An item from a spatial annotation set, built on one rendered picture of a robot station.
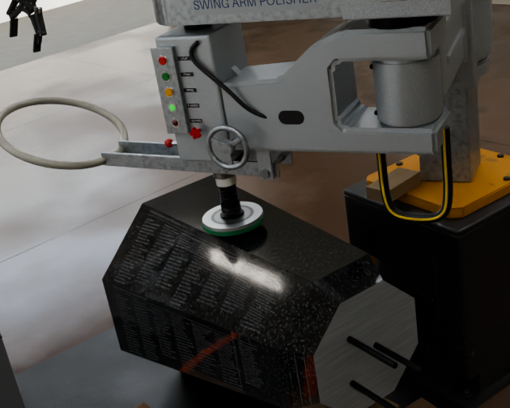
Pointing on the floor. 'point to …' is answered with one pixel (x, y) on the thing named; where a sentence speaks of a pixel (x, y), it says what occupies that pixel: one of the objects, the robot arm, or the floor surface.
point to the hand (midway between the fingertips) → (25, 40)
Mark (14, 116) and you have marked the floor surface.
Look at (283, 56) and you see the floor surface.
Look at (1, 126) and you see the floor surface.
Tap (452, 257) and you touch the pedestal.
